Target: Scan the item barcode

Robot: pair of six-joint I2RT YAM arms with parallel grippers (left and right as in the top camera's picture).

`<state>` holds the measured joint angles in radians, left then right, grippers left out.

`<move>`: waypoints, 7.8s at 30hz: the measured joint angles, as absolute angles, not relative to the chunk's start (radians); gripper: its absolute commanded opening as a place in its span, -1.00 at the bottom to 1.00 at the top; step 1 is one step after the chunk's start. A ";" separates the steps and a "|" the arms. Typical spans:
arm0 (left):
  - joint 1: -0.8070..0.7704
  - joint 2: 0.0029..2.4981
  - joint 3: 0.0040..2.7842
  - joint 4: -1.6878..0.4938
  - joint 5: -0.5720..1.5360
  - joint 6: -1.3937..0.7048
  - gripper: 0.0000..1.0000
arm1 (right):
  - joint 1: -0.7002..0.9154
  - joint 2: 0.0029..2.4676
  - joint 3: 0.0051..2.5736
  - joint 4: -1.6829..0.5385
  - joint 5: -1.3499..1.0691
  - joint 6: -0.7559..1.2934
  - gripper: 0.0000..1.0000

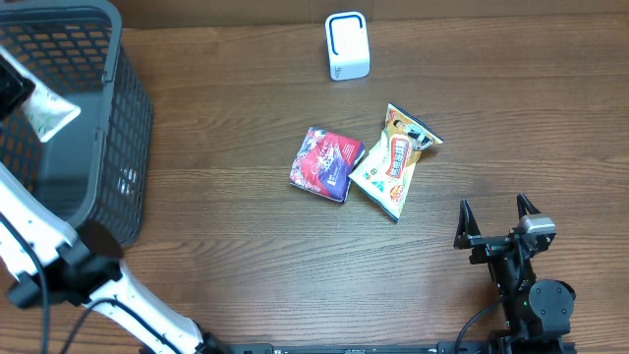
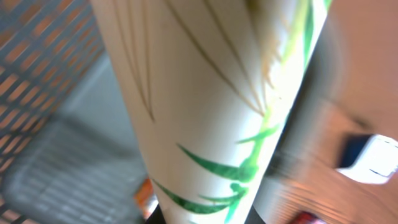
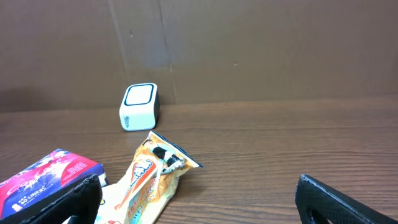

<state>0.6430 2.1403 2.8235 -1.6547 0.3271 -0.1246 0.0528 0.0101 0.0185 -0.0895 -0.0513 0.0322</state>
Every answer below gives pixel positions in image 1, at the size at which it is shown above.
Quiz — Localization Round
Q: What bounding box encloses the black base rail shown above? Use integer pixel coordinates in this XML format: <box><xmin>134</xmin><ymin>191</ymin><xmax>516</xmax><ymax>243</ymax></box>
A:
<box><xmin>228</xmin><ymin>340</ymin><xmax>578</xmax><ymax>354</ymax></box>

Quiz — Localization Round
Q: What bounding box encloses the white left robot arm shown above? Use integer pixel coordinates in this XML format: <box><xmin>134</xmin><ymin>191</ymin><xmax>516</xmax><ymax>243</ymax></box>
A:
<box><xmin>1</xmin><ymin>60</ymin><xmax>222</xmax><ymax>353</ymax></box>

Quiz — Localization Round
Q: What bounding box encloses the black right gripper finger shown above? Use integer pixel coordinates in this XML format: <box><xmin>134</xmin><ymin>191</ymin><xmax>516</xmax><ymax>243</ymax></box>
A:
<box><xmin>517</xmin><ymin>193</ymin><xmax>540</xmax><ymax>218</ymax></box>
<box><xmin>453</xmin><ymin>199</ymin><xmax>481</xmax><ymax>248</ymax></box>

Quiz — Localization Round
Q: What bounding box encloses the white green tube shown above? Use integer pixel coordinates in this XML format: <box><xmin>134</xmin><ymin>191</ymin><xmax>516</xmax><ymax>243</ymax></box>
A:
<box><xmin>1</xmin><ymin>46</ymin><xmax>82</xmax><ymax>143</ymax></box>

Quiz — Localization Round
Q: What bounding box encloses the yellow snack bag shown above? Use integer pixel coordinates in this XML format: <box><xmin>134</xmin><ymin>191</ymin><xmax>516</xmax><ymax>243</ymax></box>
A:
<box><xmin>349</xmin><ymin>102</ymin><xmax>443</xmax><ymax>222</ymax></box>

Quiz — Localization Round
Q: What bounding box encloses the purple red tissue pack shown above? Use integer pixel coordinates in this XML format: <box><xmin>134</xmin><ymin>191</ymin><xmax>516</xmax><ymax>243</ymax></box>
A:
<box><xmin>289</xmin><ymin>127</ymin><xmax>365</xmax><ymax>203</ymax></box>

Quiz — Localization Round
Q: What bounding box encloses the dark grey plastic basket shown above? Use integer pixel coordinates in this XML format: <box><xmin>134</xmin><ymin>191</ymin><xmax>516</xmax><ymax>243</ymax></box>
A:
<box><xmin>1</xmin><ymin>1</ymin><xmax>152</xmax><ymax>246</ymax></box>

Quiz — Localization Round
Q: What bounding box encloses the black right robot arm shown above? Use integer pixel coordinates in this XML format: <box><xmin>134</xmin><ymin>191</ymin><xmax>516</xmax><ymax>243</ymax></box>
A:
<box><xmin>448</xmin><ymin>193</ymin><xmax>576</xmax><ymax>353</ymax></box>

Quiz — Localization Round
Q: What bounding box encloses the white barcode scanner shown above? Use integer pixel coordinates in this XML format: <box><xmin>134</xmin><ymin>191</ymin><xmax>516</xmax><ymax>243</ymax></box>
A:
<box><xmin>324</xmin><ymin>11</ymin><xmax>371</xmax><ymax>82</ymax></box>

